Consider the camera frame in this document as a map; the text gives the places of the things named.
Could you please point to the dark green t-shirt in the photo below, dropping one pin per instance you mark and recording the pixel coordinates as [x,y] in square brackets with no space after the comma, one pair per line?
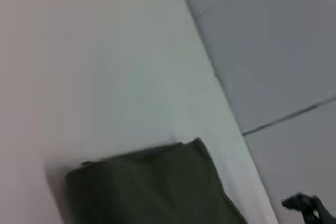
[144,187]

